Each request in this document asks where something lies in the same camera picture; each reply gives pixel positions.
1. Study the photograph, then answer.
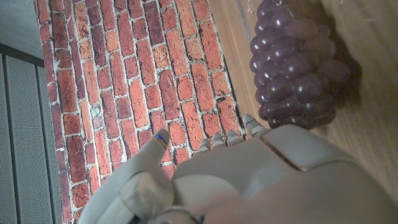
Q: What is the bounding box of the purple grape bunch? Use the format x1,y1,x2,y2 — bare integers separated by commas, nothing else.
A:
248,0,352,130

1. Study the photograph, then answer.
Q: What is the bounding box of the red brick print backdrop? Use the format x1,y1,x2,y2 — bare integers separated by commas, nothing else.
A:
33,0,246,223

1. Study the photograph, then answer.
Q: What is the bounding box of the grey perforated panel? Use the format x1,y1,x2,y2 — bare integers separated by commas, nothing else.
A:
0,43,63,224

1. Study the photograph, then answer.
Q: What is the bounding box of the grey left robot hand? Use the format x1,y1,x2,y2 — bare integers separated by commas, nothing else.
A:
77,113,398,224

